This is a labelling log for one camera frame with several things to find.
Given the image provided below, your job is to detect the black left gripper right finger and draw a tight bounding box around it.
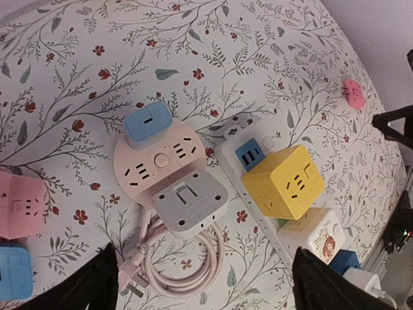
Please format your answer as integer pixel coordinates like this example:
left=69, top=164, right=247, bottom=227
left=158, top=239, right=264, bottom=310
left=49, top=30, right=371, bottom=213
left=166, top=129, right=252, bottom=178
left=292, top=247, right=392, bottom=310

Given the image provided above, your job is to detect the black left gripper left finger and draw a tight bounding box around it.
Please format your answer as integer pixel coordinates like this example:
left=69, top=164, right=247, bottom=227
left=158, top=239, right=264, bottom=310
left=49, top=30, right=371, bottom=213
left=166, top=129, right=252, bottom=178
left=28, top=243, right=119, bottom=309

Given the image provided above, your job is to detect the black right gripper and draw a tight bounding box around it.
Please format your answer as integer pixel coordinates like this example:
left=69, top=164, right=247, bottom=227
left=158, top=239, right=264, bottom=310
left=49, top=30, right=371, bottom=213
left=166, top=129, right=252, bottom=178
left=371, top=104, right=413, bottom=253

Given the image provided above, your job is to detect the dark blue cube socket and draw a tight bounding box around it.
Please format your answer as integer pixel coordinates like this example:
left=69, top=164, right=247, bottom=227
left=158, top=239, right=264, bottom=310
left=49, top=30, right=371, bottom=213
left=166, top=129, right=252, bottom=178
left=329, top=249, right=361, bottom=276

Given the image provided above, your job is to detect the small pink plug adapter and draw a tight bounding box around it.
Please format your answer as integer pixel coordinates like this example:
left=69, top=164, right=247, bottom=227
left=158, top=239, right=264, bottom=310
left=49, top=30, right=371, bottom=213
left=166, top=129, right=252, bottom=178
left=344, top=79, right=366, bottom=110

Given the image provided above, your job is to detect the white cartoon cube socket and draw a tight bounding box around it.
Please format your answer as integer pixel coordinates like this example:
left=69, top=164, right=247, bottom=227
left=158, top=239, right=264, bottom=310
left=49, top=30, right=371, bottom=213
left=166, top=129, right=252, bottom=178
left=278, top=207, right=346, bottom=264

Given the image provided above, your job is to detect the yellow cube socket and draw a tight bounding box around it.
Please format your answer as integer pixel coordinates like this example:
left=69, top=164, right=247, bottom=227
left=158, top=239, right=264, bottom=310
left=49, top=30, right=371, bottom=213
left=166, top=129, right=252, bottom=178
left=241, top=145, right=325, bottom=220

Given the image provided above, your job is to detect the white power strip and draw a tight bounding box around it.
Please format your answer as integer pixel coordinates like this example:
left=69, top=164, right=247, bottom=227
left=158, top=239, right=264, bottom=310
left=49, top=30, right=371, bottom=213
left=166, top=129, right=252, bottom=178
left=214, top=116, right=301, bottom=269

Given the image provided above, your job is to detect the pink cube socket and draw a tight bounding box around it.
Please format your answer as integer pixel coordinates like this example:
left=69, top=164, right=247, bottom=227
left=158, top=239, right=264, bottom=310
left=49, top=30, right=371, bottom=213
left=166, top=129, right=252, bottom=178
left=1, top=171, right=46, bottom=240

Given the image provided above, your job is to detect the light blue plug adapter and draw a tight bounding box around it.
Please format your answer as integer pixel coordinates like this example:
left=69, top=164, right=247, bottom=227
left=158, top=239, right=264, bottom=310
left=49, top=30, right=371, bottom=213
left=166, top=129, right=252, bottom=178
left=124, top=101, right=173, bottom=151

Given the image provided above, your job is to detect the blue square adapter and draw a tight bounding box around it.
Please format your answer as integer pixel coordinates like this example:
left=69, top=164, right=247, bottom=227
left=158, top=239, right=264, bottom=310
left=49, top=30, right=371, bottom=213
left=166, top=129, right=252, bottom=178
left=1, top=245, right=33, bottom=301

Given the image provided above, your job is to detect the white square adapter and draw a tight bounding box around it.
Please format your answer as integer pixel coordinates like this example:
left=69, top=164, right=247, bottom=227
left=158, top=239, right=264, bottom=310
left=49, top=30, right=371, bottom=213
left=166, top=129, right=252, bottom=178
left=152, top=169, right=228, bottom=239

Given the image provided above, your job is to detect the pink round power strip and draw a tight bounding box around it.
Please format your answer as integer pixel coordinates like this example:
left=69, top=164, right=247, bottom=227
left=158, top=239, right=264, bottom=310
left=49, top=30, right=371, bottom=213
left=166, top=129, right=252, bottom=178
left=113, top=119, right=207, bottom=208

